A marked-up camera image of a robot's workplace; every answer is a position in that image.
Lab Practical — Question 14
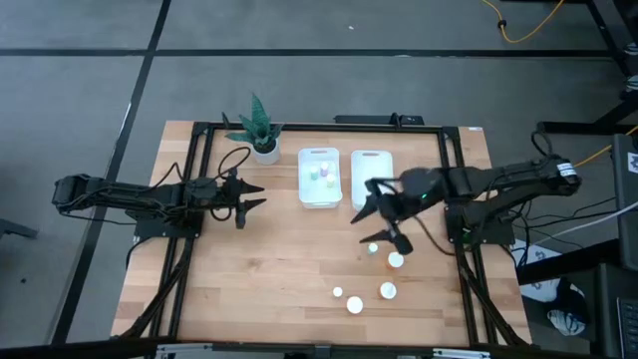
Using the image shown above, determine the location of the yellow cable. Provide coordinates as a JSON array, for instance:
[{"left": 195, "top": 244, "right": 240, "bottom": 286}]
[
  {"left": 480, "top": 0, "right": 567, "bottom": 45},
  {"left": 572, "top": 127, "right": 638, "bottom": 169}
]

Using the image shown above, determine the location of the black computer tower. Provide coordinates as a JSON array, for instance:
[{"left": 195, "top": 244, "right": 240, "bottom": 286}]
[{"left": 611, "top": 133, "right": 638, "bottom": 273}]

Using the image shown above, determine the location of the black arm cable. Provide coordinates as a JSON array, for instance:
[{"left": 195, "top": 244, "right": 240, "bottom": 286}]
[
  {"left": 412, "top": 213, "right": 460, "bottom": 258},
  {"left": 171, "top": 146, "right": 252, "bottom": 223}
]

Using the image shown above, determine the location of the black desk frame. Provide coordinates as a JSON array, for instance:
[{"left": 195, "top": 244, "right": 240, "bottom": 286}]
[{"left": 535, "top": 0, "right": 638, "bottom": 136}]

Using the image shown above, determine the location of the white and blue bag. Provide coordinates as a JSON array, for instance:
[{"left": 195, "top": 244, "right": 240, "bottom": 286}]
[{"left": 545, "top": 276, "right": 588, "bottom": 338}]

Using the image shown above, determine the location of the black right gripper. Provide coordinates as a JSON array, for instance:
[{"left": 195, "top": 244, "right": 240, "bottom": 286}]
[{"left": 350, "top": 170, "right": 445, "bottom": 256}]

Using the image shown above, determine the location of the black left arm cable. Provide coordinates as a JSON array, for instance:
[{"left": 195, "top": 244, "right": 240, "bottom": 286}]
[{"left": 171, "top": 146, "right": 252, "bottom": 223}]

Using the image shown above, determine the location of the white cable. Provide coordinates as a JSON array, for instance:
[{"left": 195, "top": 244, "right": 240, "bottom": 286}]
[{"left": 517, "top": 201, "right": 638, "bottom": 250}]

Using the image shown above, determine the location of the green snake plant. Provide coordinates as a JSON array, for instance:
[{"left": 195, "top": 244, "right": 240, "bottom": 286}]
[{"left": 223, "top": 92, "right": 285, "bottom": 154}]

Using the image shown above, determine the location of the black overhead rig beam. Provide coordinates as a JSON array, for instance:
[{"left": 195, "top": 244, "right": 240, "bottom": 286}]
[{"left": 0, "top": 338, "right": 638, "bottom": 359}]

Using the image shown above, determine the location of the black power strip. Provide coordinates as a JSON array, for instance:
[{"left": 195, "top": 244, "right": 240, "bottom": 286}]
[{"left": 333, "top": 114, "right": 426, "bottom": 127}]

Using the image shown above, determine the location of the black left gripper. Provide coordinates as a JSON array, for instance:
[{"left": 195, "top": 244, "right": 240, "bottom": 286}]
[{"left": 217, "top": 177, "right": 268, "bottom": 230}]

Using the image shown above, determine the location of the black aluminium table frame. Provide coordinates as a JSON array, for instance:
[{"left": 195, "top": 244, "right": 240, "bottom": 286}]
[{"left": 112, "top": 119, "right": 532, "bottom": 350}]

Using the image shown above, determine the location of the white plant pot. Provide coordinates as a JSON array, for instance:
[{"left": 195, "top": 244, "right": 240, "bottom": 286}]
[{"left": 251, "top": 139, "right": 282, "bottom": 167}]

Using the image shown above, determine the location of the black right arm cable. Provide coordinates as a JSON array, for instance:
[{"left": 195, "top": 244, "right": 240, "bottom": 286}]
[{"left": 412, "top": 213, "right": 460, "bottom": 258}]

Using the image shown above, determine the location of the black keyboard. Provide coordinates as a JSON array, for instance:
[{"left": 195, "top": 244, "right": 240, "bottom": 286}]
[{"left": 616, "top": 296, "right": 638, "bottom": 358}]

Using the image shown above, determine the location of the white plastic bin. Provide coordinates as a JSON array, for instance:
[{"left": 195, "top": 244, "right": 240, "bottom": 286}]
[
  {"left": 297, "top": 147, "right": 344, "bottom": 210},
  {"left": 350, "top": 149, "right": 395, "bottom": 211}
]

